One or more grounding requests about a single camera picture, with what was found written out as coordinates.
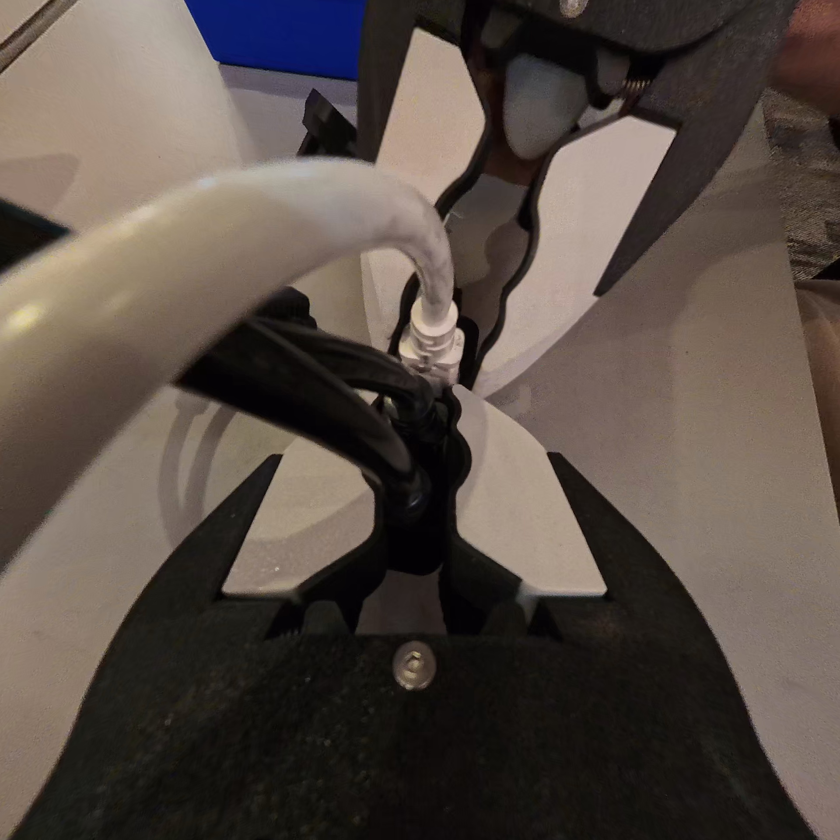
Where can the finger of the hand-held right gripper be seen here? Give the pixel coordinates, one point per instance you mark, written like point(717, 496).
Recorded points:
point(433, 118)
point(590, 229)

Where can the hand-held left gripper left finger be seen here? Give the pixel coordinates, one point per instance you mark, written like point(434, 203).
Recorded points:
point(302, 531)

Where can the blue plastic bin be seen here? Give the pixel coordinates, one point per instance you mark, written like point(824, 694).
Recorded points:
point(275, 33)

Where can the person's right hand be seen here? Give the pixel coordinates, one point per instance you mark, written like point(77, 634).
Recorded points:
point(502, 167)

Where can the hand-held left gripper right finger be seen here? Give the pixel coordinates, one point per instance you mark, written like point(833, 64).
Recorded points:
point(531, 525)

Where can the black power plug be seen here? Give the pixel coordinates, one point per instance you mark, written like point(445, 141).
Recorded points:
point(321, 124)

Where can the white desk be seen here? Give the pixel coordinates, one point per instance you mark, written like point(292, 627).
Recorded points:
point(689, 459)

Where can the person's right forearm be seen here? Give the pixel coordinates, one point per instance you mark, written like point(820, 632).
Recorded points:
point(810, 59)

